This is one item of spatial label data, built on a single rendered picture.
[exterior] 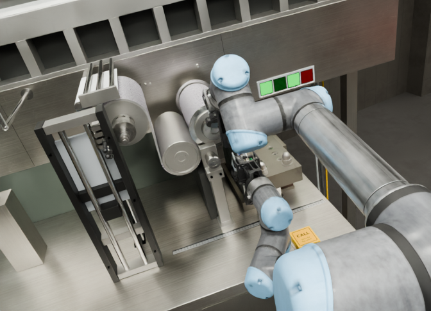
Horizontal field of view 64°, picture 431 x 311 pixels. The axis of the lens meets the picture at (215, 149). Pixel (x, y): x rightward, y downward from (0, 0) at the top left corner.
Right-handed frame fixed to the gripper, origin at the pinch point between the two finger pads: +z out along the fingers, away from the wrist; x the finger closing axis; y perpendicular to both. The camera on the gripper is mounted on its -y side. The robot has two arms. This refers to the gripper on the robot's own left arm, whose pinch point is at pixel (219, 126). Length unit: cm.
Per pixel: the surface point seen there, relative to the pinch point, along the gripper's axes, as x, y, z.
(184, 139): 10.8, 0.5, 6.1
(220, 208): 5.6, -22.8, 18.2
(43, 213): 72, -2, 50
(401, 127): -187, -7, 190
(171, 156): 16.1, -3.1, 8.1
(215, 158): 4.3, -8.7, 1.0
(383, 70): -208, 54, 210
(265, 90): -28.1, 16.3, 33.3
